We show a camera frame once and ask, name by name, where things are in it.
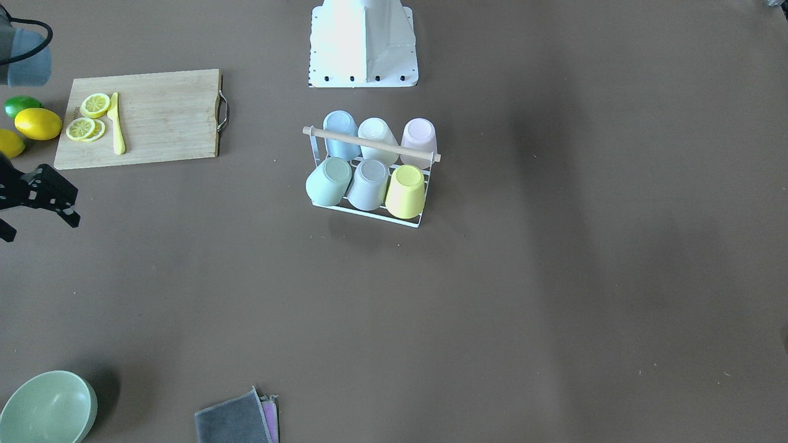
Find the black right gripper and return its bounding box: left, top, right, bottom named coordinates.
left=0, top=154, right=81, bottom=243

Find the green plastic cup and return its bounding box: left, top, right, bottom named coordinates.
left=305, top=157, right=353, bottom=206

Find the pink plastic cup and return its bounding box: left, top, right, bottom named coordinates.
left=400, top=118, right=437, bottom=169

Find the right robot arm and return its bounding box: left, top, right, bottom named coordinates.
left=1, top=7, right=81, bottom=229

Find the blue plastic cup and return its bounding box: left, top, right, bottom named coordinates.
left=323, top=110, right=363, bottom=162

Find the grey plastic cup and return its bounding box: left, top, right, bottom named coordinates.
left=347, top=159, right=389, bottom=211

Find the white plastic cup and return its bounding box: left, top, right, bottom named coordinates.
left=358, top=117, right=399, bottom=167

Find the yellow plastic cup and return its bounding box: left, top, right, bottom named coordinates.
left=385, top=165, right=425, bottom=220

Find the yellow lemon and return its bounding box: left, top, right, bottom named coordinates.
left=0, top=128, right=26, bottom=159
left=14, top=108, right=62, bottom=141

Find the lemon slice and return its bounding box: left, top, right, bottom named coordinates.
left=65, top=117, right=97, bottom=142
left=79, top=93, right=111, bottom=119

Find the green lime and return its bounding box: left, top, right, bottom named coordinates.
left=4, top=95, right=43, bottom=119

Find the yellow plastic knife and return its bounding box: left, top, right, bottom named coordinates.
left=107, top=92, right=126, bottom=155

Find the wooden cutting board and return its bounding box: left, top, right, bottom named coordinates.
left=54, top=68, right=229, bottom=170

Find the green ceramic bowl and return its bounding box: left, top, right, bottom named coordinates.
left=1, top=370, right=98, bottom=442

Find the grey folded cloth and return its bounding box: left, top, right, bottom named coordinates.
left=195, top=388, right=270, bottom=442

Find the pink folded cloth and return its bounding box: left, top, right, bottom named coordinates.
left=260, top=395, right=279, bottom=443

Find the white wire cup holder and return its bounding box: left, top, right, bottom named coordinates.
left=303, top=126, right=441, bottom=229

